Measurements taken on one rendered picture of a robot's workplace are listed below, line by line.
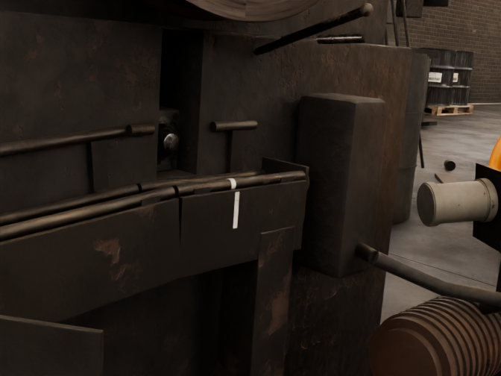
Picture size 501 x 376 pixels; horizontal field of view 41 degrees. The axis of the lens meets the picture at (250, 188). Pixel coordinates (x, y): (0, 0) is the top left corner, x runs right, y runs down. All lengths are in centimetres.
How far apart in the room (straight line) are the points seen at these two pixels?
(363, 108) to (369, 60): 19
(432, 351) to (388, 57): 46
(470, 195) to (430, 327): 18
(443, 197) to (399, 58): 29
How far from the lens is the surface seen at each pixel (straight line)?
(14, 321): 35
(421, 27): 1266
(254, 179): 74
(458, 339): 90
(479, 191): 93
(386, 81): 108
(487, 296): 94
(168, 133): 79
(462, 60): 1149
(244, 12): 70
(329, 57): 96
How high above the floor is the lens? 86
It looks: 12 degrees down
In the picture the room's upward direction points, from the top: 4 degrees clockwise
